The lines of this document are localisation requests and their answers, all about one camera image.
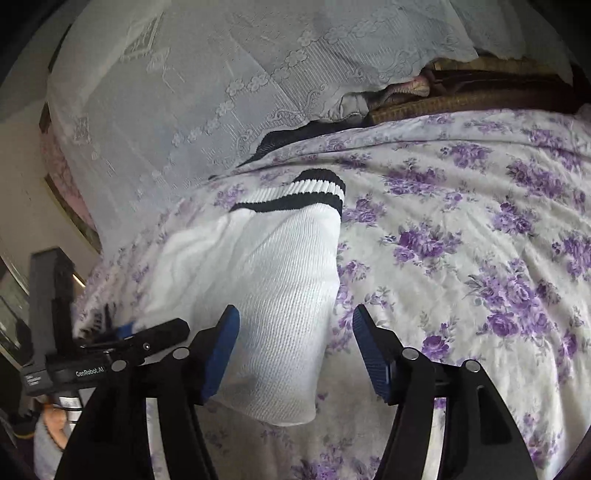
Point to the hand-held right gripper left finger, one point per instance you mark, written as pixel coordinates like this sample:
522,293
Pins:
221,360

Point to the person's left forearm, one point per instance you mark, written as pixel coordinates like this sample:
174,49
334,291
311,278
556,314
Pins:
46,447

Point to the white lace cover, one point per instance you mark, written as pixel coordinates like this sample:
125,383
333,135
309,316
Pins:
184,115

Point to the purple floral bedsheet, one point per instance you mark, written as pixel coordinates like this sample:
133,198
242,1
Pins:
461,230

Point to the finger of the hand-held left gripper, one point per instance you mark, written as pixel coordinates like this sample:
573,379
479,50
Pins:
157,334

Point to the pink and white cloth bundle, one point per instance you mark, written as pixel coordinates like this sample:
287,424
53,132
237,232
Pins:
406,87

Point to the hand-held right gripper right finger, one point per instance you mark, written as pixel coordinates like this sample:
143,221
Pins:
371,360

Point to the black and white striped cloth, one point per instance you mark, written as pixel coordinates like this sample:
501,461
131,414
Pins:
98,318

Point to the wooden furniture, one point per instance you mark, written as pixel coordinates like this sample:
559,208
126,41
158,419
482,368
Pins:
14,304

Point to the dark cloth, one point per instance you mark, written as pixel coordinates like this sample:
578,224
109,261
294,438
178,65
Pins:
286,136

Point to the white sweater with black trim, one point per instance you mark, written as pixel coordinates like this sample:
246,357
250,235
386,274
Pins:
277,277

